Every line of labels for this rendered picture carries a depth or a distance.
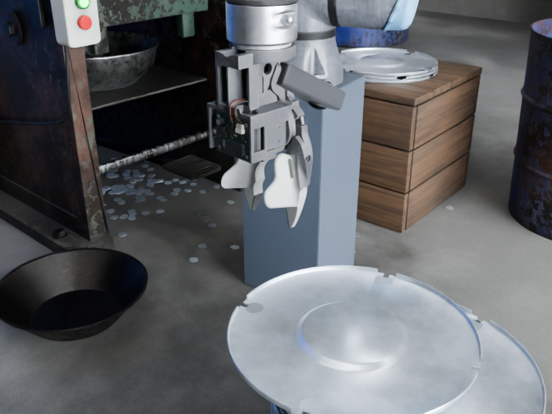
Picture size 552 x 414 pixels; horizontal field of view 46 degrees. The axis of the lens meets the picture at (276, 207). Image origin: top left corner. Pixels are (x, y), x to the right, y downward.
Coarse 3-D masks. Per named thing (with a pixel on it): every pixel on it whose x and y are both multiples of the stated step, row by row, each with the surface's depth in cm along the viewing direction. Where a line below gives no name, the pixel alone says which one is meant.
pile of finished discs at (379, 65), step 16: (352, 48) 182; (368, 48) 184; (384, 48) 184; (352, 64) 169; (368, 64) 167; (384, 64) 166; (400, 64) 167; (416, 64) 169; (432, 64) 169; (368, 80) 160; (384, 80) 159; (400, 80) 159; (416, 80) 160
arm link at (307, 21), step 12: (300, 0) 113; (312, 0) 112; (324, 0) 112; (300, 12) 114; (312, 12) 114; (324, 12) 113; (300, 24) 115; (312, 24) 115; (324, 24) 116; (336, 24) 115
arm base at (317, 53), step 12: (300, 36) 116; (312, 36) 116; (324, 36) 117; (300, 48) 117; (312, 48) 117; (324, 48) 118; (336, 48) 121; (288, 60) 118; (300, 60) 117; (312, 60) 118; (324, 60) 118; (336, 60) 120; (312, 72) 119; (324, 72) 118; (336, 72) 120; (336, 84) 121
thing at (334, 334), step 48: (288, 288) 84; (336, 288) 84; (384, 288) 84; (432, 288) 83; (240, 336) 75; (288, 336) 75; (336, 336) 74; (384, 336) 74; (432, 336) 75; (288, 384) 68; (336, 384) 68; (384, 384) 68; (432, 384) 68
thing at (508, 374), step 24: (480, 336) 76; (504, 336) 76; (504, 360) 72; (528, 360) 72; (480, 384) 69; (504, 384) 69; (528, 384) 69; (456, 408) 66; (480, 408) 66; (504, 408) 66; (528, 408) 66
